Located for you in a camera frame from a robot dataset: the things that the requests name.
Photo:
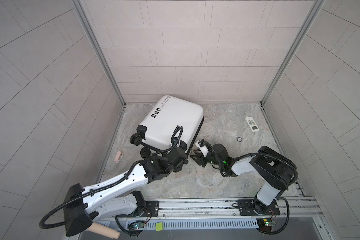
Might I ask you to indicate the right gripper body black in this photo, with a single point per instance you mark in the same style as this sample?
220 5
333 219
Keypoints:
210 159

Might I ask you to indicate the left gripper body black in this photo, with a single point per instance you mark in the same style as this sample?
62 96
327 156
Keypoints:
178 167

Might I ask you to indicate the black and white suitcase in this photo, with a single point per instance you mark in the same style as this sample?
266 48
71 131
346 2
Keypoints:
156 130

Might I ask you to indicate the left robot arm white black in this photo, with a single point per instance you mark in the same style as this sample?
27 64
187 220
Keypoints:
83 205

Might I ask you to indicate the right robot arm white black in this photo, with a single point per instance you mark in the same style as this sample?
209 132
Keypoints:
278 171

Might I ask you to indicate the small pink case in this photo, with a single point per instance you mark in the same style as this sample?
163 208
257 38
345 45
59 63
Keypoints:
118 157

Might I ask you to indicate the white remote control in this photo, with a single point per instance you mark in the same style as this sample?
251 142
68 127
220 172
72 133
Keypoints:
252 124

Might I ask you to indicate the green sticky note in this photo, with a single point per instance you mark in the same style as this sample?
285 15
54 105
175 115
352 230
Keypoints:
159 226

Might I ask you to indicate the left circuit board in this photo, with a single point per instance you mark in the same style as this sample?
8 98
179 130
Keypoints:
136 225

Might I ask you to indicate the circuit board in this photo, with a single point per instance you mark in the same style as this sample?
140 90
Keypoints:
136 225
266 225

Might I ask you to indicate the right circuit board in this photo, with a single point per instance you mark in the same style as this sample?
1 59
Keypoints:
266 225

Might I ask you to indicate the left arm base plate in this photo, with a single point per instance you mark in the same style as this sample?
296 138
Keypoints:
148 209

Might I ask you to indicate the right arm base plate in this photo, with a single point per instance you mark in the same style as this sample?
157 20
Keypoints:
249 207

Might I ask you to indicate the beige cylindrical handle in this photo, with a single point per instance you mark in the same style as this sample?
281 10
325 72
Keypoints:
104 231

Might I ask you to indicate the aluminium rail frame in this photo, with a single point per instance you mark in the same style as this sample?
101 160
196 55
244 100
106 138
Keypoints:
219 213

